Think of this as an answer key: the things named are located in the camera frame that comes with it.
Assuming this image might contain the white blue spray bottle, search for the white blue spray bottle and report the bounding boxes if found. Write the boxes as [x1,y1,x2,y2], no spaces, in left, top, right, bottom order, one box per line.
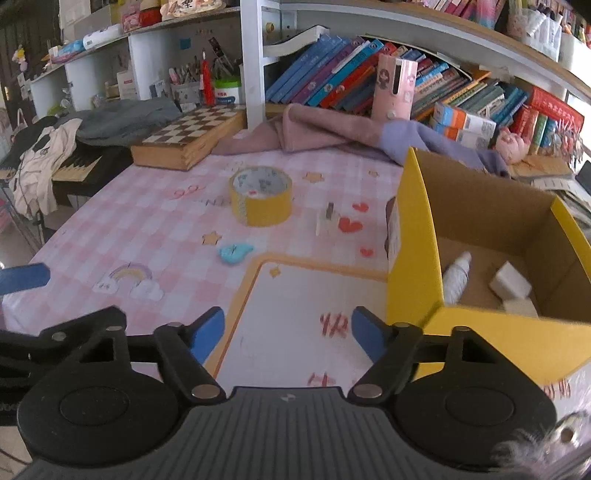
[443,251,472,306]

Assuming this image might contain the white rectangular block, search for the white rectangular block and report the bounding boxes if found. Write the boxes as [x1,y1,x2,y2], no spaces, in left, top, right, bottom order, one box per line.
[489,261,532,301]

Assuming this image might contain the beige cylindrical roll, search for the beige cylindrical roll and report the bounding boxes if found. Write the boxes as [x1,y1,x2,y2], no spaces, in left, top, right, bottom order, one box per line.
[502,298,538,318]

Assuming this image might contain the cream shirt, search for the cream shirt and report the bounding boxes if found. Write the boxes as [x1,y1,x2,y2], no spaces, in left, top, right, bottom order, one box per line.
[9,117,82,220]

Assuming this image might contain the light blue toy clock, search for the light blue toy clock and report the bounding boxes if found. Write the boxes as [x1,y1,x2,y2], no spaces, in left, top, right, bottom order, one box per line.
[218,243,254,265]

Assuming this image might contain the pink checkered tablecloth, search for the pink checkered tablecloth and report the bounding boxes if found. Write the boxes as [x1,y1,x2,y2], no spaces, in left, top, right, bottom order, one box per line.
[0,128,591,421]

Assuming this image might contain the yellow cardboard box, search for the yellow cardboard box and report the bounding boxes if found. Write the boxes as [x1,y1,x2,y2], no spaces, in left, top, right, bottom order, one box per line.
[385,148,590,385]

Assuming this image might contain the black keyboard piano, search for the black keyboard piano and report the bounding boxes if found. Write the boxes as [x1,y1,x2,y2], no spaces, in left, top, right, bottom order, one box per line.
[1,134,132,206]

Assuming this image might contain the yellow tape roll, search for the yellow tape roll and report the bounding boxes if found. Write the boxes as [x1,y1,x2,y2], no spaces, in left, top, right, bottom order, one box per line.
[228,166,293,227]

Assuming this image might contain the grey garment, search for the grey garment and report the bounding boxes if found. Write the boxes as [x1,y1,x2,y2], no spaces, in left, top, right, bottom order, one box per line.
[55,97,181,147]

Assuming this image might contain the wooden chess board box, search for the wooden chess board box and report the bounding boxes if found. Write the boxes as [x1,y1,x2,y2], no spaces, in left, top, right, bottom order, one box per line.
[130,105,246,171]

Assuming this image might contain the lavender cloth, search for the lavender cloth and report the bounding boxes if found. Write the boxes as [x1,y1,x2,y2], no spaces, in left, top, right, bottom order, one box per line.
[377,120,509,177]

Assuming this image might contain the orange white medicine boxes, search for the orange white medicine boxes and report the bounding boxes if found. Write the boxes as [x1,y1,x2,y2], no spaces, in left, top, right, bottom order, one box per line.
[430,102,497,149]

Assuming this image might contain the pink pig plush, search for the pink pig plush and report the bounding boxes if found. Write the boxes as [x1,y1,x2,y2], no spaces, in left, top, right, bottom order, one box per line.
[495,127,530,165]

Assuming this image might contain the stack of papers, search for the stack of papers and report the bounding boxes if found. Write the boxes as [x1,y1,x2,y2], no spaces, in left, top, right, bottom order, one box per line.
[508,156,590,218]

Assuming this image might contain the pink cloth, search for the pink cloth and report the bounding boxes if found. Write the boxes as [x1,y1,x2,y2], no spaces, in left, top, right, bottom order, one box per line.
[212,104,416,163]

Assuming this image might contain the white pen holder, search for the white pen holder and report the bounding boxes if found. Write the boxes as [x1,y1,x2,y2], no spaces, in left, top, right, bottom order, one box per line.
[170,82,201,112]

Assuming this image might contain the red bottle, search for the red bottle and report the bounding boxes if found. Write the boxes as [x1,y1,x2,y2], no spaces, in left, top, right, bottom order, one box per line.
[200,51,215,106]

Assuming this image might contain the pink cylindrical box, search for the pink cylindrical box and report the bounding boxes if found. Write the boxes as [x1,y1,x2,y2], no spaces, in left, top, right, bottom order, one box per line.
[370,54,418,122]

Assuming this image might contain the green lid white jar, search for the green lid white jar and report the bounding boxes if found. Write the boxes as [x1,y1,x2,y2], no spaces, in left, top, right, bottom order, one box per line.
[213,76,243,105]

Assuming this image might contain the red book set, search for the red book set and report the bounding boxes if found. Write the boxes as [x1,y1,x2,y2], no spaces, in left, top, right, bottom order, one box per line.
[509,82,585,156]

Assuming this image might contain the row of leaning books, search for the row of leaning books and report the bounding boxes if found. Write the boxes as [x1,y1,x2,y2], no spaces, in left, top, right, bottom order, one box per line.
[266,34,528,127]

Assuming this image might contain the white bookshelf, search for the white bookshelf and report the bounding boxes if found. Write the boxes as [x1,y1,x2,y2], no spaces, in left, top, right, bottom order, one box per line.
[30,1,590,127]

